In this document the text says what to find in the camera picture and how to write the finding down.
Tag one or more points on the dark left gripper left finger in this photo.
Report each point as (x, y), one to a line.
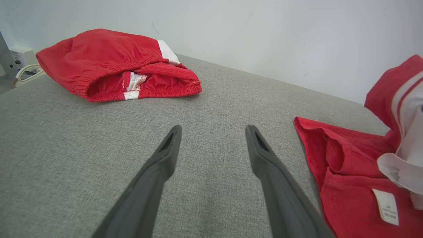
(145, 191)

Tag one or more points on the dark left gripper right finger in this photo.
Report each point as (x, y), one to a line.
(281, 195)

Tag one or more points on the red shorts with white stripe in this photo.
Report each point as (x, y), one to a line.
(99, 56)

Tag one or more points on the grey fabric sofa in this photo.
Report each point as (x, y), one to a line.
(66, 148)

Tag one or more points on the white laundry basket brown rim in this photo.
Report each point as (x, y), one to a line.
(24, 73)

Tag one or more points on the white wall socket box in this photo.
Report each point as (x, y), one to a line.
(23, 56)

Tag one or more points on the grey metal post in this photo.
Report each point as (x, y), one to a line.
(6, 59)

